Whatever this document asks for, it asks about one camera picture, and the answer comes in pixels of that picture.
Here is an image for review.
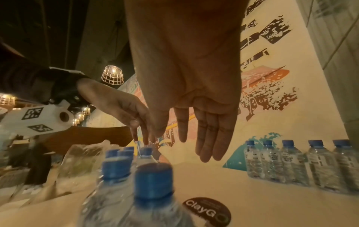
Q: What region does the beige table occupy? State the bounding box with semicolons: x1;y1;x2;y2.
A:
0;158;359;227

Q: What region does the person's right hand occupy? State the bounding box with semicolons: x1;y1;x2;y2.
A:
123;0;250;163

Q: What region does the clear plastic bag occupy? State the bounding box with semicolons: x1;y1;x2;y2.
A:
42;139;139;201

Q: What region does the person's left hand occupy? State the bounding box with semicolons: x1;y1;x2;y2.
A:
76;77;157;145

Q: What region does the pack of water bottles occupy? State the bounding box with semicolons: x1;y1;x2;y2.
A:
78;145;197;227

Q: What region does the person's left forearm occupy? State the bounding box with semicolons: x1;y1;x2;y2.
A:
0;41;56;105

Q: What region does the black round sticker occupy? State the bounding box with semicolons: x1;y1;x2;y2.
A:
182;197;232;224

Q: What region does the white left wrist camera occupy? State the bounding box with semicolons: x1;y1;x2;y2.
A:
0;99;74;136

